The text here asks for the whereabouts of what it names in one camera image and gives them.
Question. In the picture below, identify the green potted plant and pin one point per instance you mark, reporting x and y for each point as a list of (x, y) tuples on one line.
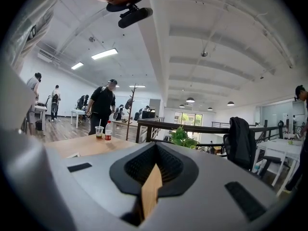
[(183, 136)]

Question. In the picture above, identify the black jacket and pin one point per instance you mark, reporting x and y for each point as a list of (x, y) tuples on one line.
[(240, 138)]

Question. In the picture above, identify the black monitor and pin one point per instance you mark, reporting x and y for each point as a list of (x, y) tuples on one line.
[(148, 114)]

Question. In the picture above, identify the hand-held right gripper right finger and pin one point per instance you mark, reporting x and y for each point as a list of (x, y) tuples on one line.
[(204, 201)]

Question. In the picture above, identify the clear cup with straw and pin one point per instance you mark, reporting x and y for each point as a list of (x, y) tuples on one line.
[(99, 132)]

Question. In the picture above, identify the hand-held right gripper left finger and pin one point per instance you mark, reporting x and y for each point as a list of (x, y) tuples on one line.
[(96, 189)]

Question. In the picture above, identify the white table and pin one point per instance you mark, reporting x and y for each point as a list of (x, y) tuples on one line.
[(279, 146), (78, 112)]

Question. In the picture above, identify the black office chair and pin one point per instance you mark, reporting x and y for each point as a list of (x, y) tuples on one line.
[(227, 145), (273, 160)]

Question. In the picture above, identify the black head camera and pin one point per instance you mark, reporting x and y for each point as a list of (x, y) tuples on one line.
[(134, 19)]

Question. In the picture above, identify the red label plastic bottle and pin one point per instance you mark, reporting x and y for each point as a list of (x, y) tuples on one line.
[(108, 132)]

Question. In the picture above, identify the round ceiling detector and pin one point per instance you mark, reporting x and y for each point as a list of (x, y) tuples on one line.
[(204, 54), (92, 39)]

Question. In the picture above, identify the black bag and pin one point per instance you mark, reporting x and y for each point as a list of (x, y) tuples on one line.
[(39, 125)]

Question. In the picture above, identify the person's grey shirt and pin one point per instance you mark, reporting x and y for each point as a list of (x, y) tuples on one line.
[(31, 20)]

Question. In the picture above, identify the dark metal railing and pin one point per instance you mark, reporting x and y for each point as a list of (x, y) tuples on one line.
[(192, 128)]

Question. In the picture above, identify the white air conditioner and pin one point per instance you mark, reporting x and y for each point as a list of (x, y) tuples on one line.
[(44, 56)]

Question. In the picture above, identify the long ceiling light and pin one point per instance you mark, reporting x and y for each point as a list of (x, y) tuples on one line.
[(104, 54), (77, 65), (137, 86)]

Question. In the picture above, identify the white desk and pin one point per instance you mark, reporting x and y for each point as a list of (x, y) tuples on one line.
[(41, 108)]

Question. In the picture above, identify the wooden coat rack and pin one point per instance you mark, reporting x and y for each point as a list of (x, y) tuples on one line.
[(132, 109)]

